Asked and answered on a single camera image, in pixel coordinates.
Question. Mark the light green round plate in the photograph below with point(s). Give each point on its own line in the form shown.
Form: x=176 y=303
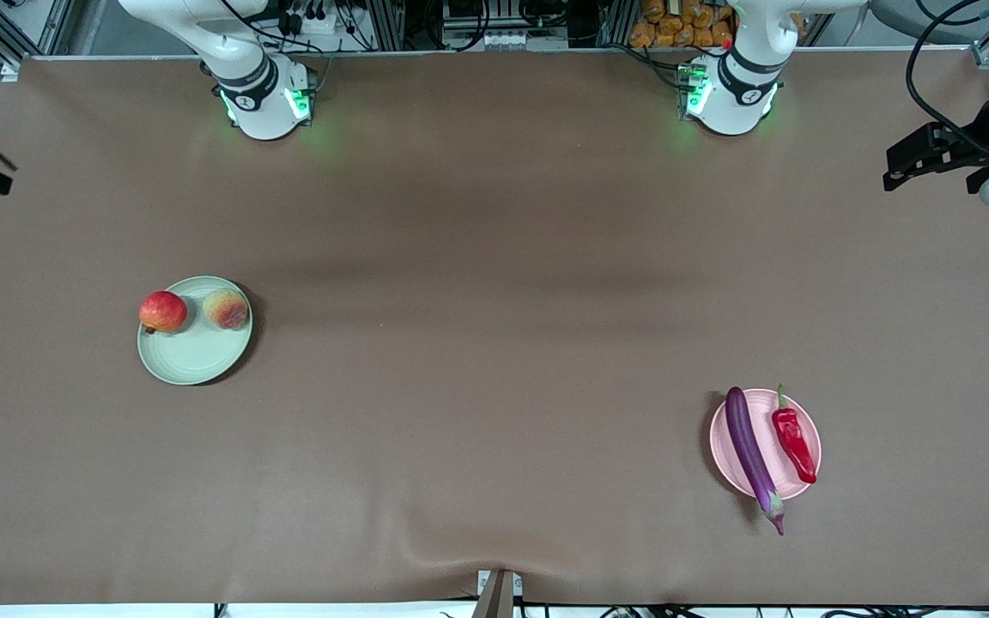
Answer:
x=194 y=356

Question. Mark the black silver electronics box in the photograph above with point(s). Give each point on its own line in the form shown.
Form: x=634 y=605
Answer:
x=503 y=26

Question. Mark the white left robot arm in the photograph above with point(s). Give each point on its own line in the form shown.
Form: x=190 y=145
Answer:
x=731 y=107

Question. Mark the long purple eggplant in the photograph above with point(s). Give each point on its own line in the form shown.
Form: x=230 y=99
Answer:
x=748 y=446

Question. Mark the red chili pepper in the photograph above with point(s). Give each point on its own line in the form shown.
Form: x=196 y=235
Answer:
x=793 y=442

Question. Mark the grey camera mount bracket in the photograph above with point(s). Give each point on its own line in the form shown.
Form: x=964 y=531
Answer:
x=497 y=594

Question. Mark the pile of orange lumpy items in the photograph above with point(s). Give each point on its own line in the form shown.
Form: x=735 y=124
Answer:
x=675 y=26

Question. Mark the red pomegranate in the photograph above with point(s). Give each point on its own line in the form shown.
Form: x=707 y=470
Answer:
x=163 y=311

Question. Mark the white power strip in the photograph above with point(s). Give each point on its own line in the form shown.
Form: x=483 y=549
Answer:
x=310 y=21

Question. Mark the brown table cover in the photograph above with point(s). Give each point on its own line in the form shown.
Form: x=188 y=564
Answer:
x=494 y=481

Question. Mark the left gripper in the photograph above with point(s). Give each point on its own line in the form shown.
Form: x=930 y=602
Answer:
x=969 y=143

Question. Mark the yellow-red peach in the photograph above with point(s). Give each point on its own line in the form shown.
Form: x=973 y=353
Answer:
x=226 y=309

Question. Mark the pink round plate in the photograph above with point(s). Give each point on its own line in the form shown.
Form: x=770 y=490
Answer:
x=725 y=451

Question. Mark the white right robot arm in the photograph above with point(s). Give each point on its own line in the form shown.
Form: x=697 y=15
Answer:
x=263 y=112

